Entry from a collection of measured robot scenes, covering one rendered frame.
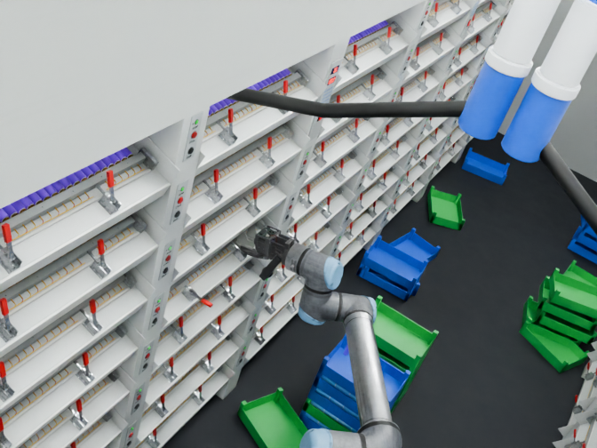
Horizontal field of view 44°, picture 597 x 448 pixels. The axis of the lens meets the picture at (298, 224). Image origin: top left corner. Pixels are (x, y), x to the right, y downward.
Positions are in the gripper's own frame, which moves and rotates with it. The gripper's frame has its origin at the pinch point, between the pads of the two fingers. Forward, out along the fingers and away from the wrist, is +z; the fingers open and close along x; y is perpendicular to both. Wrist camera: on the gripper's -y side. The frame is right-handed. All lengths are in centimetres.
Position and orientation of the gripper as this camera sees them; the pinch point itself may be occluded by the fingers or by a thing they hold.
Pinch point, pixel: (237, 238)
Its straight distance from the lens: 241.8
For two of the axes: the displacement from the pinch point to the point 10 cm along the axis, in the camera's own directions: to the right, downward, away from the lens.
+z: -8.6, -3.4, 3.8
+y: 1.0, -8.4, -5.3
